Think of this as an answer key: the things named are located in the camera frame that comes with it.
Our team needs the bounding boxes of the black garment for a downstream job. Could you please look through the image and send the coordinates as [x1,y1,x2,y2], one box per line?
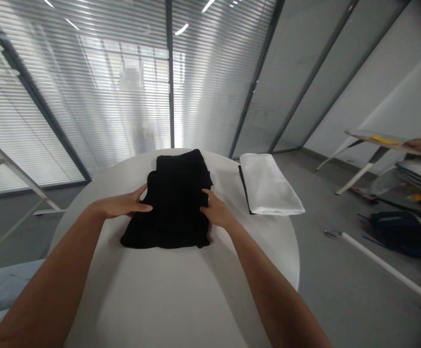
[120,149,215,251]

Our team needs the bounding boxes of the stack of grey trays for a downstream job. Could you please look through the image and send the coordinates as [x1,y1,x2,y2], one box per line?
[391,159,421,196]

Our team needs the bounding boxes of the round white table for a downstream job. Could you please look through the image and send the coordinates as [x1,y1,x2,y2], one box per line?
[47,147,301,348]

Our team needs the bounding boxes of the grey box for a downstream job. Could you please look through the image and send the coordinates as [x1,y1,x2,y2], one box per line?
[0,259,48,348]

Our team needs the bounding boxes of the person's right hand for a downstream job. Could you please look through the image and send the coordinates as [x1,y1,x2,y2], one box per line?
[199,188,239,229]

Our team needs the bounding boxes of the black backpack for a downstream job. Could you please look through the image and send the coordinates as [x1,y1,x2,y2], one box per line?
[357,211,421,259]

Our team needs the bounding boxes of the white-legged cluttered table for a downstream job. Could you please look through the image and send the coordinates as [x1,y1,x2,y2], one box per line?
[315,129,421,196]

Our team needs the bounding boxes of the white pole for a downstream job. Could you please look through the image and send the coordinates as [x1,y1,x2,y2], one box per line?
[340,232,421,311]

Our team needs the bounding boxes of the white metal frame stand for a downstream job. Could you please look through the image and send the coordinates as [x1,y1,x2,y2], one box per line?
[0,127,66,269]

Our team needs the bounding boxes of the person's left hand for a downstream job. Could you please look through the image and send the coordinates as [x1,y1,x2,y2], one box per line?
[97,183,153,219]

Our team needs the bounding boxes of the white folded cloth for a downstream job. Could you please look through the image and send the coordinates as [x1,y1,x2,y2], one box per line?
[239,153,306,215]

